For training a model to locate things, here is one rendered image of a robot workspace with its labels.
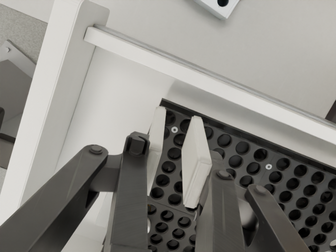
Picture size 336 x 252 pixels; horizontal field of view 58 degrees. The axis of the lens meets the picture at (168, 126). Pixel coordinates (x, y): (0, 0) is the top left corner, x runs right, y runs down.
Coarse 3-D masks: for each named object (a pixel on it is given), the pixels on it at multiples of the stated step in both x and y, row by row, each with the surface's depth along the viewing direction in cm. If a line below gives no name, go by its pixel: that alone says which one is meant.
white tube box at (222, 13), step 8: (200, 0) 33; (208, 0) 33; (216, 0) 33; (224, 0) 35; (232, 0) 33; (208, 8) 35; (216, 8) 33; (224, 8) 33; (232, 8) 33; (216, 16) 37; (224, 16) 33
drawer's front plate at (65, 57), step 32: (64, 0) 21; (64, 32) 21; (64, 64) 23; (32, 96) 23; (64, 96) 26; (32, 128) 24; (64, 128) 31; (32, 160) 24; (32, 192) 28; (0, 224) 26
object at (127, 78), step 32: (96, 32) 25; (96, 64) 31; (128, 64) 31; (160, 64) 25; (192, 64) 28; (96, 96) 32; (128, 96) 32; (160, 96) 32; (192, 96) 32; (224, 96) 26; (256, 96) 27; (96, 128) 33; (128, 128) 33; (256, 128) 33; (288, 128) 33; (320, 128) 27; (64, 160) 34; (320, 160) 34
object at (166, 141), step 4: (168, 108) 26; (172, 112) 26; (176, 112) 26; (176, 116) 26; (176, 120) 26; (168, 124) 26; (172, 124) 26; (176, 124) 26; (168, 128) 26; (168, 132) 27; (172, 132) 27; (164, 136) 27; (168, 136) 27; (164, 140) 27; (168, 140) 27; (164, 144) 27; (164, 148) 27; (160, 156) 27; (160, 160) 27
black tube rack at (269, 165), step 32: (224, 128) 30; (224, 160) 27; (256, 160) 27; (288, 160) 28; (160, 192) 32; (288, 192) 32; (320, 192) 28; (160, 224) 33; (192, 224) 29; (320, 224) 29
